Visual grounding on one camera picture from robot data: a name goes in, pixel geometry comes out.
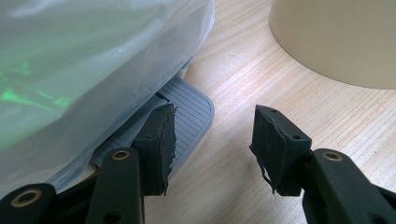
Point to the white plastic trash bag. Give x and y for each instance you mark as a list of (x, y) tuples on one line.
[(93, 46)]

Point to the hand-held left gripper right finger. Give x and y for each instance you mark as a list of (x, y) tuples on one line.
[(280, 149)]

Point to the beige strainer container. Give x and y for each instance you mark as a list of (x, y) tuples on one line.
[(336, 37)]

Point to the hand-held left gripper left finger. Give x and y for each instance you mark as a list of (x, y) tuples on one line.
[(157, 149)]

